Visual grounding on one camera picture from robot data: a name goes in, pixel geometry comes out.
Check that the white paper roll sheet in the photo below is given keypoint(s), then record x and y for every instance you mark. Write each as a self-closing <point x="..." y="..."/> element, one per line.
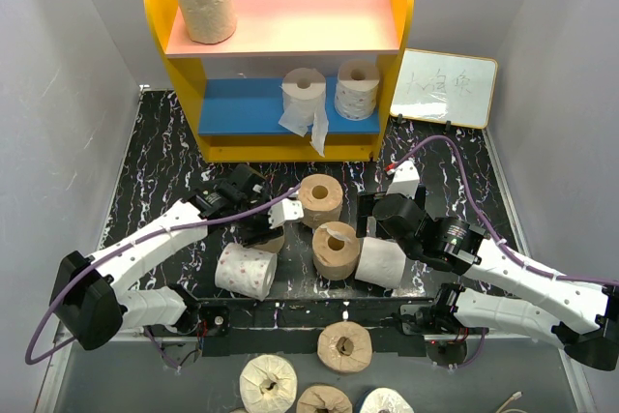
<point x="304" y="106"/>

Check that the plain white lying roll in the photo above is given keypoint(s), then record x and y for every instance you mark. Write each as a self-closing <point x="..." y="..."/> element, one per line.
<point x="381" y="263"/>

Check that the wrapped white roll front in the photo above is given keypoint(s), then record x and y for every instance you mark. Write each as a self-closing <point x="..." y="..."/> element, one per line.
<point x="268" y="383"/>

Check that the wrapped tan roll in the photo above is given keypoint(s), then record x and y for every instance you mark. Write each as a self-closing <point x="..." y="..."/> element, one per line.
<point x="323" y="398"/>
<point x="345" y="347"/>

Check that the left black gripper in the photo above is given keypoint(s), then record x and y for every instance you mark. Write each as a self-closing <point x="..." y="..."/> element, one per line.
<point x="262" y="234"/>

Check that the white dotted roll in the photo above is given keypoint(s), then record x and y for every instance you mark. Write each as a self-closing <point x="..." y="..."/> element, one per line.
<point x="356" y="90"/>

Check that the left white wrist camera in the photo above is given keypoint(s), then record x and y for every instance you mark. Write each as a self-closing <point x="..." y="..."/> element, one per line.
<point x="287" y="210"/>

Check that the yellow shelf unit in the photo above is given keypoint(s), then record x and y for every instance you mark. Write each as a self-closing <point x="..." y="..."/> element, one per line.
<point x="237" y="119"/>

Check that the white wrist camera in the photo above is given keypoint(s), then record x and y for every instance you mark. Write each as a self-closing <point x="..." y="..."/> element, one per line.
<point x="405" y="179"/>
<point x="287" y="210"/>

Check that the wrapped white roll bottom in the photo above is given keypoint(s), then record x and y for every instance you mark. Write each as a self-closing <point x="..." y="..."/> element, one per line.
<point x="382" y="400"/>

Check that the wrapped white roll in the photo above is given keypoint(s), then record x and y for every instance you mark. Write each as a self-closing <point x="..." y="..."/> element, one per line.
<point x="382" y="400"/>
<point x="268" y="383"/>

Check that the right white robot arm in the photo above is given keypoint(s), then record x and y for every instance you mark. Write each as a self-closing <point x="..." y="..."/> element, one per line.
<point x="578" y="317"/>

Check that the tan paper roll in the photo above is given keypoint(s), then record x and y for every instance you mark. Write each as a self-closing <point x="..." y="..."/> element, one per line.
<point x="271" y="241"/>
<point x="209" y="21"/>
<point x="321" y="196"/>

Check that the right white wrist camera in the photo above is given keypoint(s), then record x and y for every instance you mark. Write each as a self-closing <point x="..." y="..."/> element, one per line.
<point x="405" y="179"/>

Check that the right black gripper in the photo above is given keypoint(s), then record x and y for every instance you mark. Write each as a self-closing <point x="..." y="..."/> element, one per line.
<point x="365" y="204"/>

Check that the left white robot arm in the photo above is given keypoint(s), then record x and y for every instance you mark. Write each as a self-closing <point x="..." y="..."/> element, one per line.
<point x="93" y="296"/>

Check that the white patterned paper roll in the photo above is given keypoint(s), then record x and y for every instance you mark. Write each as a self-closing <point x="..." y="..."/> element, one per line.
<point x="249" y="272"/>

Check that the wrapped tan roll front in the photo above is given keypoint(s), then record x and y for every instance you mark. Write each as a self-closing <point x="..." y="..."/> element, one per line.
<point x="345" y="347"/>

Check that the wrapped tan roll bottom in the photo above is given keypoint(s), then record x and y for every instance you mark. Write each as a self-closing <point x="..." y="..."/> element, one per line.
<point x="323" y="398"/>

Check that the tan roll with white scrap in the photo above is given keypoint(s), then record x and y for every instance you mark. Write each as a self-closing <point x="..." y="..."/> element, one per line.
<point x="336" y="250"/>

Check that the small whiteboard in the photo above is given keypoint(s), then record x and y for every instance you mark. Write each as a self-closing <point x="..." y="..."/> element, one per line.
<point x="445" y="88"/>

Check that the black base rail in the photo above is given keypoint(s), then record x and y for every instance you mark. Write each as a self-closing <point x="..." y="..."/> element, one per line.
<point x="233" y="326"/>

